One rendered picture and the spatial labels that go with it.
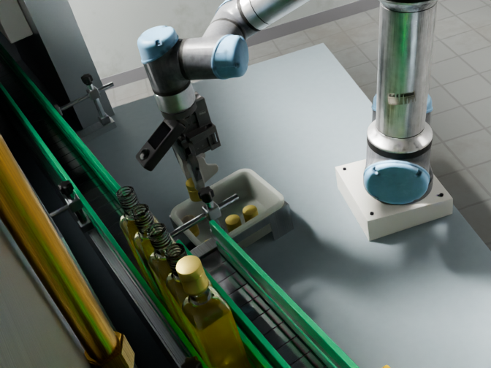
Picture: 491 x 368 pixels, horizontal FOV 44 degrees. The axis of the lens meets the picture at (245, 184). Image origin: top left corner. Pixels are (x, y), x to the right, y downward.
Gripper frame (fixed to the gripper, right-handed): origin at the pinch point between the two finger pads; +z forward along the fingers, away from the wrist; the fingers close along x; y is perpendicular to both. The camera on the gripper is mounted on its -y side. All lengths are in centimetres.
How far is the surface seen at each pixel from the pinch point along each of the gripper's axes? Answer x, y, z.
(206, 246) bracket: -14.7, -5.9, 3.3
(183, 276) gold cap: -44, -18, -24
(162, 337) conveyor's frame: -28.1, -22.5, 3.8
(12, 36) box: 80, -14, -15
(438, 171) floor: 42, 114, 92
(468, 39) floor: 108, 201, 92
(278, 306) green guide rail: -38.2, -3.7, 0.7
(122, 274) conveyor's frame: -9.1, -22.5, 3.9
